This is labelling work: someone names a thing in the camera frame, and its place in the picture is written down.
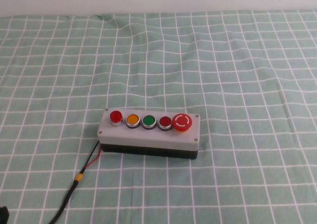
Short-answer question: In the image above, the dark red round push button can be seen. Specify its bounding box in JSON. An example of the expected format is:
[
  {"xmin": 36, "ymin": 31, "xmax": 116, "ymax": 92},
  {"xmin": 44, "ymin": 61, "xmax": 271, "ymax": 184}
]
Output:
[{"xmin": 158, "ymin": 115, "xmax": 173, "ymax": 131}]

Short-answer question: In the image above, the green round push button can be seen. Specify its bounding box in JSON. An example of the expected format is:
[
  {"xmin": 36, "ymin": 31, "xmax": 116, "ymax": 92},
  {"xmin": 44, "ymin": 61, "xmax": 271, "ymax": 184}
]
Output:
[{"xmin": 141, "ymin": 114, "xmax": 157, "ymax": 130}]

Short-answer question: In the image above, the red mushroom emergency stop button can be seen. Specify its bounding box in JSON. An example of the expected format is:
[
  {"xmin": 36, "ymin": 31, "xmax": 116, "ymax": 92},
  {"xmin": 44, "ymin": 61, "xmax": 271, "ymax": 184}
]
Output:
[{"xmin": 172, "ymin": 113, "xmax": 193, "ymax": 133}]

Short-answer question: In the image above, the yellow round push button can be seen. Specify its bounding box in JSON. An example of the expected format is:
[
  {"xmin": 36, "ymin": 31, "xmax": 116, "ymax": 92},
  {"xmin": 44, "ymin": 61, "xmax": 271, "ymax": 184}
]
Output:
[{"xmin": 125, "ymin": 113, "xmax": 140, "ymax": 129}]

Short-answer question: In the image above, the grey black button control box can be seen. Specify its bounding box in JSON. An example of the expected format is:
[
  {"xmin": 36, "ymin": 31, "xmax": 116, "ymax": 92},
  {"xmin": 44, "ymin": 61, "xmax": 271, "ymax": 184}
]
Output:
[{"xmin": 97, "ymin": 108, "xmax": 201, "ymax": 160}]

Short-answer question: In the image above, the red dome indicator light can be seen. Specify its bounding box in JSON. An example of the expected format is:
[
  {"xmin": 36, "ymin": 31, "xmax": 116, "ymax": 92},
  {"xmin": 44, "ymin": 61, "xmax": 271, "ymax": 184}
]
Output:
[{"xmin": 109, "ymin": 111, "xmax": 124, "ymax": 127}]

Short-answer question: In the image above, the green white checked tablecloth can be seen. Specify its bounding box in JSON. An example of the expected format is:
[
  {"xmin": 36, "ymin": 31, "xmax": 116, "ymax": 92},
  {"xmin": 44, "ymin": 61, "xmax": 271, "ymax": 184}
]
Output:
[{"xmin": 0, "ymin": 10, "xmax": 317, "ymax": 224}]

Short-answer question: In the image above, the thin red wire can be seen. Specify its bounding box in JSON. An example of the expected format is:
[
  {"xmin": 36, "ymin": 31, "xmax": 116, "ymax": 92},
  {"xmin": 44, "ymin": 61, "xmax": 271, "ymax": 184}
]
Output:
[{"xmin": 86, "ymin": 144, "xmax": 103, "ymax": 169}]

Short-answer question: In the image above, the thin black wire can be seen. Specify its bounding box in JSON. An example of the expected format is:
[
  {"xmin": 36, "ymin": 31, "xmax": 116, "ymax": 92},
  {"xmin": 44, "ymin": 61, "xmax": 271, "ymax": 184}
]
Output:
[{"xmin": 81, "ymin": 141, "xmax": 100, "ymax": 172}]

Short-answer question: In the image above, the black sleeved cable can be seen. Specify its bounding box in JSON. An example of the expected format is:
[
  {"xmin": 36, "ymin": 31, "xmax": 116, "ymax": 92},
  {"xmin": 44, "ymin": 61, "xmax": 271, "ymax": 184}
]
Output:
[{"xmin": 48, "ymin": 180, "xmax": 79, "ymax": 224}]

